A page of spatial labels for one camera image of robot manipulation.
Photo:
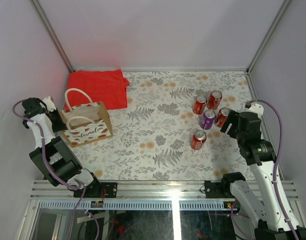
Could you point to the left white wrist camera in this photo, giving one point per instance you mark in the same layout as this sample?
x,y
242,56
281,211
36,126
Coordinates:
x,y
49,103

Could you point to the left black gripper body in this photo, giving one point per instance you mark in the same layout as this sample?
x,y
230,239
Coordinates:
x,y
57,124

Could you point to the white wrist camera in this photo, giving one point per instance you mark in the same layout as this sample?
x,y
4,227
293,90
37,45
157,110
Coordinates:
x,y
254,107
49,103

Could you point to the purple soda can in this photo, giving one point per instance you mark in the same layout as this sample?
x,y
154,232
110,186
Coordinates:
x,y
207,119

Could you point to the red cola can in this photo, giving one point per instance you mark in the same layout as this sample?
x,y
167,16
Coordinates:
x,y
198,139
222,116
200,104
214,100

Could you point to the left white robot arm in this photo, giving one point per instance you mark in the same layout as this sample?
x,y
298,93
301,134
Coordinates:
x,y
52,156

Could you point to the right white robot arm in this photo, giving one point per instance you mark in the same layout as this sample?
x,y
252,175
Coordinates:
x,y
272,216

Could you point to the white slotted cable duct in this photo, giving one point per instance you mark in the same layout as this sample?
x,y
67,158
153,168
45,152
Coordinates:
x,y
159,205

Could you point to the floral patterned table mat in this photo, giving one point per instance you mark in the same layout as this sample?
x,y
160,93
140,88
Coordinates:
x,y
151,137

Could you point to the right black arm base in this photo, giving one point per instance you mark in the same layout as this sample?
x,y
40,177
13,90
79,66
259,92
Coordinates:
x,y
218,189

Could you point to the aluminium front rail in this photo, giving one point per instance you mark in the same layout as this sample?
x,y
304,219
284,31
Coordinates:
x,y
128,190

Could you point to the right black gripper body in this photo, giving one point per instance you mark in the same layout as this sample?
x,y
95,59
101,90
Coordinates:
x,y
233,132

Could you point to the watermelon canvas tote bag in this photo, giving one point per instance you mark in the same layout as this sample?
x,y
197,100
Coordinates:
x,y
85,123

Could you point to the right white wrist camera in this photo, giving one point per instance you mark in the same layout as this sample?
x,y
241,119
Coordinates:
x,y
254,107

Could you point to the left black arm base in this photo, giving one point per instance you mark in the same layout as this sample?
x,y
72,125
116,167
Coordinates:
x,y
101,190

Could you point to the red folded cloth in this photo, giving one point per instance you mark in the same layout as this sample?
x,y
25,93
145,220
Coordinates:
x,y
109,87

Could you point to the red cola can front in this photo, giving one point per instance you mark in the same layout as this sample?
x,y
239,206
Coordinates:
x,y
198,139

